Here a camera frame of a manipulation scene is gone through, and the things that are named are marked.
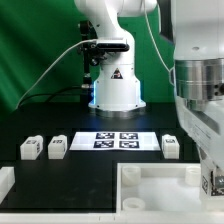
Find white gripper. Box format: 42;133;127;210
175;97;224;167

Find white square tabletop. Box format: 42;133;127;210
116;163;224;224

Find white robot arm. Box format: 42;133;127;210
74;0;224;170

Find paper sheet with tags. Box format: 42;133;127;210
70;131;160;151

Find white front obstacle bar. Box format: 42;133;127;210
0;214;116;224

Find white obstacle bar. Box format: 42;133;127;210
0;214;116;224
0;167;15;204

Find white left obstacle bar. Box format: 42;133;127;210
0;167;15;204

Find white cable right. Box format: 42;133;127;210
142;0;173;76

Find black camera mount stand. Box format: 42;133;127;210
78;20;97;105

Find black cable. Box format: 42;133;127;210
19;86;84;107

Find white camera cable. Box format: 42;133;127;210
15;38;98;110

